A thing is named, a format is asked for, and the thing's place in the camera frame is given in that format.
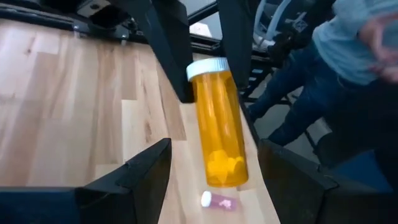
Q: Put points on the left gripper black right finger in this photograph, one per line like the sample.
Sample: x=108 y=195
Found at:
x=292 y=193

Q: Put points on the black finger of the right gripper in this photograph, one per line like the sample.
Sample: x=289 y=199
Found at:
x=169 y=46
x=237 y=37

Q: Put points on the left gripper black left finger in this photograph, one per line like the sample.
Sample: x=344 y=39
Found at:
x=136 y=186

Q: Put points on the orange medicine bottle white cap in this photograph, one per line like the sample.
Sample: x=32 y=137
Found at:
x=220 y=130

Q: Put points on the pink medicine bottle white cap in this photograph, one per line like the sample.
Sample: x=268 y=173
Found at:
x=224 y=203

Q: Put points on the person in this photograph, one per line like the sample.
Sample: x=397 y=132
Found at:
x=339 y=46

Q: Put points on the person's hand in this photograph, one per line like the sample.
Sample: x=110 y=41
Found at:
x=382 y=46

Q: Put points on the office chair grey frame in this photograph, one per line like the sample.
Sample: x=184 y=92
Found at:
x=273 y=18

